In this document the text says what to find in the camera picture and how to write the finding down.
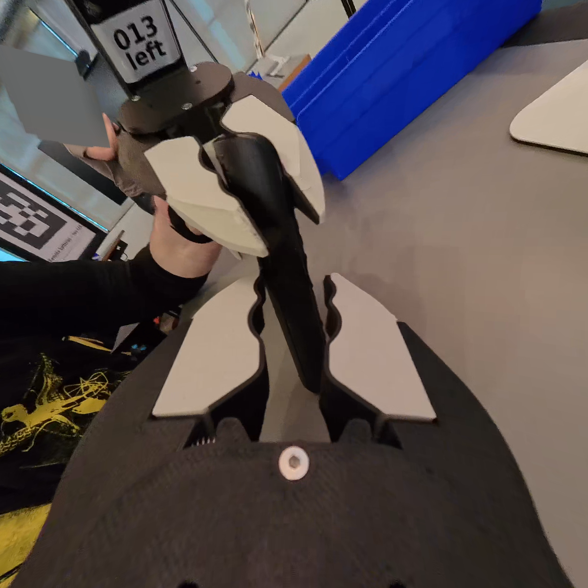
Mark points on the blue plastic bin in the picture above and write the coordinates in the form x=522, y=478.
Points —
x=390, y=92

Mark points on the person's left forearm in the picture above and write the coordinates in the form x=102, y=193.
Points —
x=92, y=294

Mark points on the black remote control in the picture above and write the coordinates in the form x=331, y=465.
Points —
x=298, y=321

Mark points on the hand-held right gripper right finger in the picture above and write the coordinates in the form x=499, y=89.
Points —
x=376, y=363

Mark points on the black framed instruction sign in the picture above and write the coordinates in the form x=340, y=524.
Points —
x=46, y=229

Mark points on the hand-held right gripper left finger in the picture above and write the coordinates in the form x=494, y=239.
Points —
x=211, y=363

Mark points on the grey desk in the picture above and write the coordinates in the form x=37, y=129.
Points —
x=459, y=275

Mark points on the yellow black patterned pants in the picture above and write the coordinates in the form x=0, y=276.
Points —
x=46, y=404

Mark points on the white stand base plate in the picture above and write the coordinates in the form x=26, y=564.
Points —
x=560, y=119

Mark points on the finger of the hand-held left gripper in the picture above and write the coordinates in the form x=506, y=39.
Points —
x=202, y=197
x=275, y=128

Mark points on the person's left hand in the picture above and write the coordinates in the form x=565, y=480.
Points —
x=183, y=257

